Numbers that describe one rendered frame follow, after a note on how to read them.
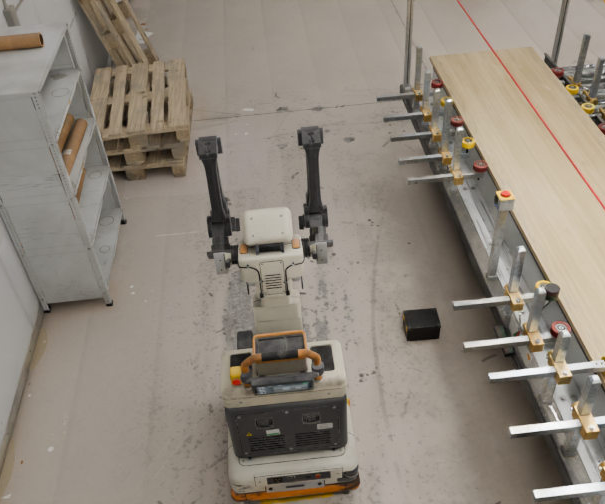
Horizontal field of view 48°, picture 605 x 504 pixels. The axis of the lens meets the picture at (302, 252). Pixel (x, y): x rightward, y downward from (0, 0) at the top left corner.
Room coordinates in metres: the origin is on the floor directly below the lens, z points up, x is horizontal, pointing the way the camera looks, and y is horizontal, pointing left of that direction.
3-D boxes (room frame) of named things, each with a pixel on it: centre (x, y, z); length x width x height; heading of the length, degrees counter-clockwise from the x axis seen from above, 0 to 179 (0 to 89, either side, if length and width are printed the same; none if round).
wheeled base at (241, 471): (2.01, 0.13, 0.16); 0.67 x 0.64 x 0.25; 2
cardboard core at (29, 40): (3.69, 1.52, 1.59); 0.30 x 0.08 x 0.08; 92
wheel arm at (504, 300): (2.13, -0.89, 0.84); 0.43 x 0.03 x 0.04; 92
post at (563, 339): (1.67, -0.98, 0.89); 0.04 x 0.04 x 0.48; 2
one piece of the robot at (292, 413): (1.92, 0.13, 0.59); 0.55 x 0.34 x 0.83; 92
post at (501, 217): (2.44, -0.95, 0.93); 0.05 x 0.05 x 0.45; 2
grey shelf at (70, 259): (3.58, 1.51, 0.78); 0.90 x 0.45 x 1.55; 2
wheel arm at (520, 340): (1.88, -0.88, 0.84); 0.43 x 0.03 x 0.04; 92
